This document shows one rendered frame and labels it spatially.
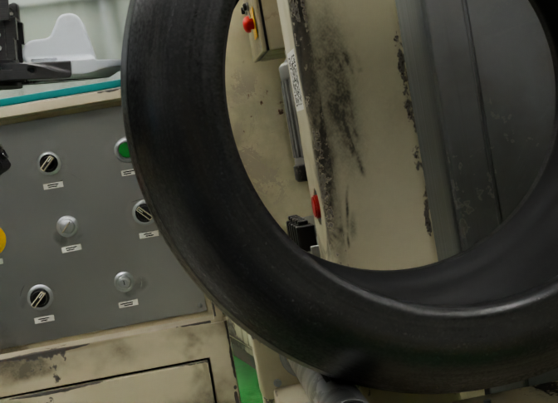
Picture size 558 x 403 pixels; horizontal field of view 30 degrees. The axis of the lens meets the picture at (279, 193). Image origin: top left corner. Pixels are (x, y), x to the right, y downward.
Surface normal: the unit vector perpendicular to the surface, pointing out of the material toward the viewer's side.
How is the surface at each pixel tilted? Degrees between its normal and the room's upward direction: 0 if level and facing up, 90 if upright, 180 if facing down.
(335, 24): 90
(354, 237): 90
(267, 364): 90
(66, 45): 91
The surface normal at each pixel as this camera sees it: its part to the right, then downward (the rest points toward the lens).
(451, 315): 0.09, 0.22
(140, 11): -0.65, -0.11
